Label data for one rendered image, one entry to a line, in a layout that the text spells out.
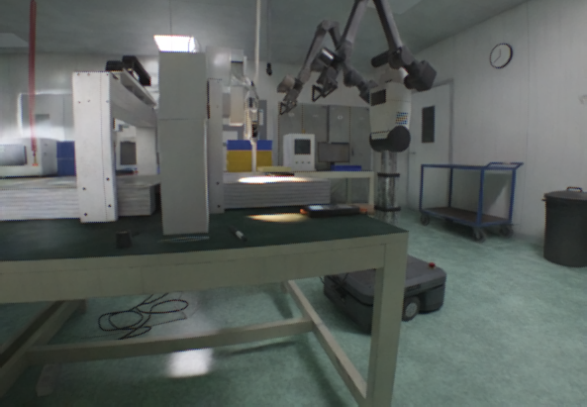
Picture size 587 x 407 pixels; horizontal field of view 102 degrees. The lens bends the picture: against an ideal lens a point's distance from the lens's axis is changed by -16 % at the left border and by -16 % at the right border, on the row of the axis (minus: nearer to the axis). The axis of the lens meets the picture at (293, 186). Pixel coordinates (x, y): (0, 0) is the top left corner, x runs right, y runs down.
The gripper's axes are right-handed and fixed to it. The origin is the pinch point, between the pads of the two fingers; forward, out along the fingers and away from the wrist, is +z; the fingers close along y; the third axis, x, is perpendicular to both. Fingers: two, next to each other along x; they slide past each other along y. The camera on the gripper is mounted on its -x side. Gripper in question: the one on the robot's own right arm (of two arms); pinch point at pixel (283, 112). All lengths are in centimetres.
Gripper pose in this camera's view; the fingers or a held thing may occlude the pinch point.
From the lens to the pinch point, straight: 168.9
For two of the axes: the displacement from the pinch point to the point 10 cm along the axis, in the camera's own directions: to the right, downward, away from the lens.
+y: 3.7, 1.0, -9.2
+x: 8.0, 4.6, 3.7
